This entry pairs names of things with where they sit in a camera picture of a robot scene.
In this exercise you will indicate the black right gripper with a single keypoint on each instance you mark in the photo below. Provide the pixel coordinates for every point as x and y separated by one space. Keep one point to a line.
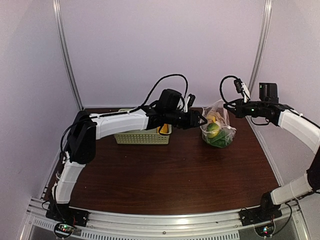
239 110

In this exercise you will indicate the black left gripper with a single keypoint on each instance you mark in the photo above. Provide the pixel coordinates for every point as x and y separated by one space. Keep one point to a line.
192 121

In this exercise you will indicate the toy yellow lemon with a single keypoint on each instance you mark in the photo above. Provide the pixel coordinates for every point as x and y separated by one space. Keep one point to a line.
211 117

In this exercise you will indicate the toy green yellow mango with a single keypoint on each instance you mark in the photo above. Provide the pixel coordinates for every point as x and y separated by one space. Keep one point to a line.
213 128

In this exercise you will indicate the clear zip top bag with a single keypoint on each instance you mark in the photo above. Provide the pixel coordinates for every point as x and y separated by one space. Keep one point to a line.
222 119

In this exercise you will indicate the toy bok choy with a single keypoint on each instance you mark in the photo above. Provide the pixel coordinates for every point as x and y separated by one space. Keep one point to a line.
222 140

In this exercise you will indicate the green plastic basket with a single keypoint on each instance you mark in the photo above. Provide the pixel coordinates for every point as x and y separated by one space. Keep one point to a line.
143 137

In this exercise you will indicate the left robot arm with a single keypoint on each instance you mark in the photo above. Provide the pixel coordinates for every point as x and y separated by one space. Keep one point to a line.
78 142

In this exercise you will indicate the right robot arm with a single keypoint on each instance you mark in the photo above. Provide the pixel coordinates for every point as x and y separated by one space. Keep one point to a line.
285 117

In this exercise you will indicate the toy orange mango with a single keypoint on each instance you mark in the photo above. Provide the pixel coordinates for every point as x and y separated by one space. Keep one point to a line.
163 129

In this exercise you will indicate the right circuit board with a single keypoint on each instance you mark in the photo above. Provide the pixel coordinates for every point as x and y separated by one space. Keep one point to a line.
265 230

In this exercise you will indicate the circuit board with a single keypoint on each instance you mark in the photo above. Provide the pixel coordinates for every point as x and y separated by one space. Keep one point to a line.
63 230
265 230

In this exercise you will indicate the left circuit board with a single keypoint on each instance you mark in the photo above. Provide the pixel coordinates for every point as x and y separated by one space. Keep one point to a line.
63 230

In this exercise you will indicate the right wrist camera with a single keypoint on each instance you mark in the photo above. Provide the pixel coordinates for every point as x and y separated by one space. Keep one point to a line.
242 89

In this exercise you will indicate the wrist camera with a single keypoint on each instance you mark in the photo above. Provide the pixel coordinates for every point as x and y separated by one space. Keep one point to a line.
188 102
242 89

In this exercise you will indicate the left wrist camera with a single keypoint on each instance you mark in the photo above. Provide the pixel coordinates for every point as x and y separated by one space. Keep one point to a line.
188 102

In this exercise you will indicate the right aluminium frame post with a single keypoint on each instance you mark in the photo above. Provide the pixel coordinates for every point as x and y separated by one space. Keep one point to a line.
264 31

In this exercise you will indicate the aluminium frame post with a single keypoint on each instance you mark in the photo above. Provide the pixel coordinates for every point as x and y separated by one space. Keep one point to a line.
264 31
65 53

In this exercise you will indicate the front aluminium rail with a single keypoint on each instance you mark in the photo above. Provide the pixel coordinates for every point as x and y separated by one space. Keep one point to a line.
221 225

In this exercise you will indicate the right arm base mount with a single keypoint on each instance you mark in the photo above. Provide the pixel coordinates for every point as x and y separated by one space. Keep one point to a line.
256 215

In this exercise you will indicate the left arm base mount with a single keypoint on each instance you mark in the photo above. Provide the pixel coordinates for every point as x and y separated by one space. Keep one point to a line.
71 216

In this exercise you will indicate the left aluminium frame post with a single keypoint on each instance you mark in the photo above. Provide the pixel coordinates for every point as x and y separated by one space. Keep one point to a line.
65 53

